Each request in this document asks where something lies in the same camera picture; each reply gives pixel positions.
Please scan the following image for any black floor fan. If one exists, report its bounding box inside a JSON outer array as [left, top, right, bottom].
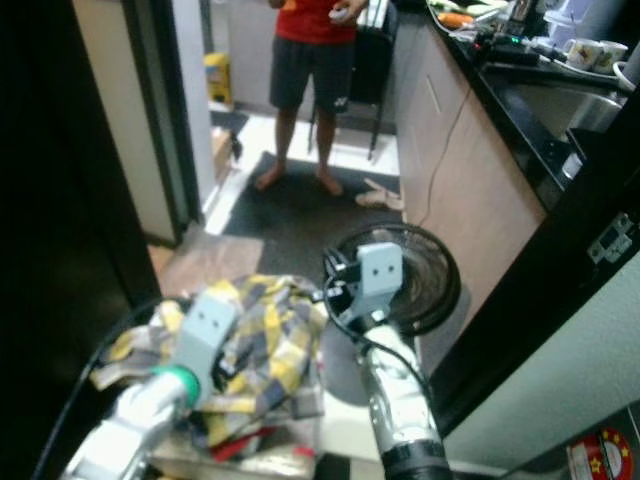
[[322, 222, 463, 406]]

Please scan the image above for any white laundry stand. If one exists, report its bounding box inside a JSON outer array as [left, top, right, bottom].
[[150, 400, 391, 476]]

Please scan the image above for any red round sticker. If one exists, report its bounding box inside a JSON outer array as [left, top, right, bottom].
[[568, 428, 636, 480]]

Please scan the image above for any dark grey floor mat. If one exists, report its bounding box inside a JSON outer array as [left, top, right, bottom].
[[222, 150, 406, 271]]

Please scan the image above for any black tall cabinet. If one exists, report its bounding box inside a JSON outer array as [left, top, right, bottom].
[[0, 0, 161, 480]]

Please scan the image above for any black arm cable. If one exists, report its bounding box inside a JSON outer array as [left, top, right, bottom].
[[32, 300, 161, 480], [323, 290, 431, 401]]

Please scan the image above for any brown cardboard sheet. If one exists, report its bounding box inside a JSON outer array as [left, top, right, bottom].
[[155, 225, 261, 298]]

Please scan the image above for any dark framed beige door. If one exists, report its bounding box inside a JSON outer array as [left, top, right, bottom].
[[72, 0, 221, 246]]

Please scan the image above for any black chair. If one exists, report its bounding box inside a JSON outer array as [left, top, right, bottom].
[[305, 0, 401, 161]]

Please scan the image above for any white patterned mug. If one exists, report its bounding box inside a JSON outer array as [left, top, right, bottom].
[[598, 42, 631, 76], [564, 38, 603, 71]]

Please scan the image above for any beige slipper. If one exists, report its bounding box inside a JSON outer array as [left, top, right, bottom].
[[356, 192, 404, 211], [365, 178, 402, 196]]

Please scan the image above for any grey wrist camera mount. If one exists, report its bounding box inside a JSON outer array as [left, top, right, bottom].
[[345, 242, 404, 321], [172, 295, 241, 379]]

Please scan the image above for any thin black hanging cable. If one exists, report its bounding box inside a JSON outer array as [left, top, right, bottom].
[[420, 85, 474, 231]]

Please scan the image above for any yellow box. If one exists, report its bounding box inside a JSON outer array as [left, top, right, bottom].
[[205, 52, 233, 106]]

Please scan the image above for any black framed pale panel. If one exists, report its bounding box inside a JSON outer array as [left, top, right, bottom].
[[428, 100, 640, 476]]

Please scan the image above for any white plastic jug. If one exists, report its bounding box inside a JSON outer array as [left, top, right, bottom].
[[543, 0, 640, 43]]

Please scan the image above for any white bowl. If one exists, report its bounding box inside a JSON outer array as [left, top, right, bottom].
[[612, 60, 640, 93]]

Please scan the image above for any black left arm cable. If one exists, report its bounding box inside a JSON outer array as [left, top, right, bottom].
[[32, 300, 161, 480]]

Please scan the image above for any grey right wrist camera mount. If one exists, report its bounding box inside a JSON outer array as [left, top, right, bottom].
[[345, 242, 404, 321]]

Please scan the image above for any orange carrot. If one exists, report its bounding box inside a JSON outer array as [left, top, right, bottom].
[[438, 10, 474, 28]]

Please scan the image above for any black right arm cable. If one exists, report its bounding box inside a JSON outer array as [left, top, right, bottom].
[[323, 290, 431, 401]]

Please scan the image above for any black power strip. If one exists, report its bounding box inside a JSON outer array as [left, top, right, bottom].
[[472, 33, 541, 66]]

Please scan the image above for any beige cabinet with black countertop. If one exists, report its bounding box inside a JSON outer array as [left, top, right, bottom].
[[395, 8, 640, 331]]

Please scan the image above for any red cloth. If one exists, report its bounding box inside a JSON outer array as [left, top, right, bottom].
[[210, 425, 281, 461]]

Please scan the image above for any steel kitchen sink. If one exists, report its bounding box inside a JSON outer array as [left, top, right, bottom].
[[510, 82, 623, 141]]

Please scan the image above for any person in red shirt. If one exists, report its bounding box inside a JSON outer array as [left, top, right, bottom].
[[253, 0, 371, 197]]

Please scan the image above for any silver metal hinge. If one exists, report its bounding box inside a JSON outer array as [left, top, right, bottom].
[[588, 213, 637, 265]]

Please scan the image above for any yellow grey plaid shirt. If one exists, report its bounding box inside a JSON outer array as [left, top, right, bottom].
[[90, 275, 329, 451]]

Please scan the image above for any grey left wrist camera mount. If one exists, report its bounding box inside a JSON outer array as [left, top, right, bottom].
[[172, 295, 241, 379]]

